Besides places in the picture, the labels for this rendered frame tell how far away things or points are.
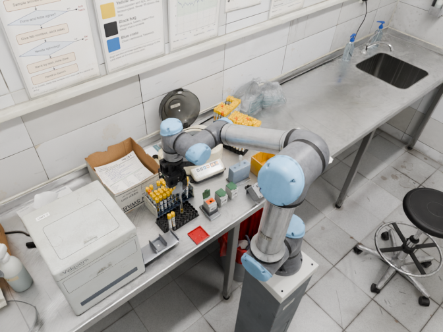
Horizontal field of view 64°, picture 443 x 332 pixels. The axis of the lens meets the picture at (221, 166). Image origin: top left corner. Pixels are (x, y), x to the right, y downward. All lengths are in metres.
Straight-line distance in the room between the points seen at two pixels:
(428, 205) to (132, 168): 1.61
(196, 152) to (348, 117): 1.35
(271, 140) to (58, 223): 0.74
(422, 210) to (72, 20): 1.93
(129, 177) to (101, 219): 0.48
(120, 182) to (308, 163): 1.01
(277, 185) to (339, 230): 1.95
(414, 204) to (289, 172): 1.46
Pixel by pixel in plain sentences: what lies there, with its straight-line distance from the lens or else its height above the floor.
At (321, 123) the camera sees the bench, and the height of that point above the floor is 0.88.
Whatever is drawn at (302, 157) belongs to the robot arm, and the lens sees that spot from 0.89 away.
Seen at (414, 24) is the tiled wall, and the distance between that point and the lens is 3.44.
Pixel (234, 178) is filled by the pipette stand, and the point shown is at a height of 0.93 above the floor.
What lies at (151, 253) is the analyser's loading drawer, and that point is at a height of 0.91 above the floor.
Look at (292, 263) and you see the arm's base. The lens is 1.38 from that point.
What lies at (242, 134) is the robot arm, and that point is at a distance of 1.13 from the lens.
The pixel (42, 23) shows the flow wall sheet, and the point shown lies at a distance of 1.44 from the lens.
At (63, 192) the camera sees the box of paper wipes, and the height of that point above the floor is 0.93.
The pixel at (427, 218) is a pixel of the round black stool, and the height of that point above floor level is 0.65.
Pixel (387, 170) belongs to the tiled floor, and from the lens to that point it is 3.42.
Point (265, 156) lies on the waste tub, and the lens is 1.82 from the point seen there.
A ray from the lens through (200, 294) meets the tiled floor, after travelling 2.37.
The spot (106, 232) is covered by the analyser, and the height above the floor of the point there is 1.17.
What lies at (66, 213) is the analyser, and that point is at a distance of 1.31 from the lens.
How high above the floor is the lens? 2.15
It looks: 45 degrees down
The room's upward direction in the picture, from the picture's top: 3 degrees clockwise
